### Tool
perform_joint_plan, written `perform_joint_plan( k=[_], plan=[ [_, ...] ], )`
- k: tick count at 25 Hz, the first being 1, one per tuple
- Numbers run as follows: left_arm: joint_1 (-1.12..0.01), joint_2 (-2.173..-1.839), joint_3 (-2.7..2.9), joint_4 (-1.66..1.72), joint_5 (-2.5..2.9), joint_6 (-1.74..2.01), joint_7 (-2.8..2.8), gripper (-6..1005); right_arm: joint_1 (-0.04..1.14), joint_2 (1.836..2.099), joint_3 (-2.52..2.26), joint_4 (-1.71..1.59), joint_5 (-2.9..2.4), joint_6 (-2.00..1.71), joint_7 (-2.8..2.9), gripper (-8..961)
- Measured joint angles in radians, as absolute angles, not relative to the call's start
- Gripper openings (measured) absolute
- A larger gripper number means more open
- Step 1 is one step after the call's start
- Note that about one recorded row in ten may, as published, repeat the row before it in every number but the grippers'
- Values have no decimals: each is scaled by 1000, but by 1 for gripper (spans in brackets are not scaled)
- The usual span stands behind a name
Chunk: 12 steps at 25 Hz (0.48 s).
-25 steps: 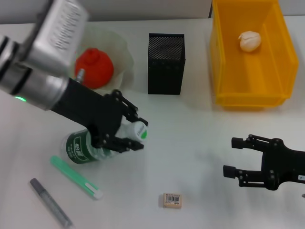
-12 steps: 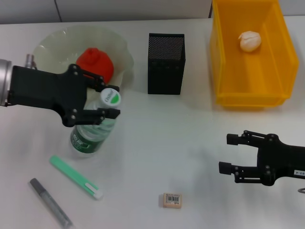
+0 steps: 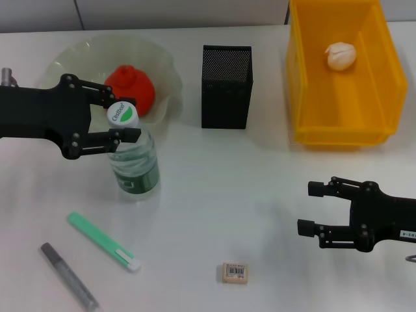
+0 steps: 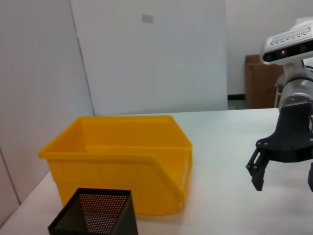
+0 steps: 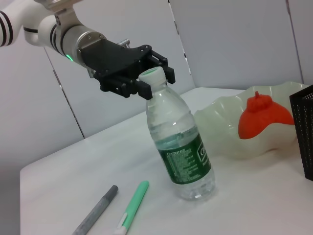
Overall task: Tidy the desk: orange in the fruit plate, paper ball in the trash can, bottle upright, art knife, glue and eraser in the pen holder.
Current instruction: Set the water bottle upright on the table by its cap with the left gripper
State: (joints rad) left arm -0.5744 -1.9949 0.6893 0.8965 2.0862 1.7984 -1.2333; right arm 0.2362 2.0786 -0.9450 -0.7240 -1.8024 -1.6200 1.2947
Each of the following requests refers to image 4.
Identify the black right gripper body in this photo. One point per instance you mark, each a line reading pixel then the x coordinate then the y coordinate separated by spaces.
pixel 291 139

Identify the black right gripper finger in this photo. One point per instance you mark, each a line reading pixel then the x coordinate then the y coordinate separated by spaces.
pixel 259 173
pixel 311 176

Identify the black mesh pen holder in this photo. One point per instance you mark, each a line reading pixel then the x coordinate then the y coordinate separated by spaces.
pixel 127 220

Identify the brown cardboard box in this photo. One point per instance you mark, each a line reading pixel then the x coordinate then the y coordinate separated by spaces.
pixel 256 83

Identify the yellow plastic storage bin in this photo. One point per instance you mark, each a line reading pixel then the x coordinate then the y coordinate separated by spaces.
pixel 110 181

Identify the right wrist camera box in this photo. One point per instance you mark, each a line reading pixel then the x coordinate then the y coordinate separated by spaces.
pixel 281 49

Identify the grey wall plate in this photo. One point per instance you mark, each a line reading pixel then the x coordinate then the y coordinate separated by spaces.
pixel 147 18

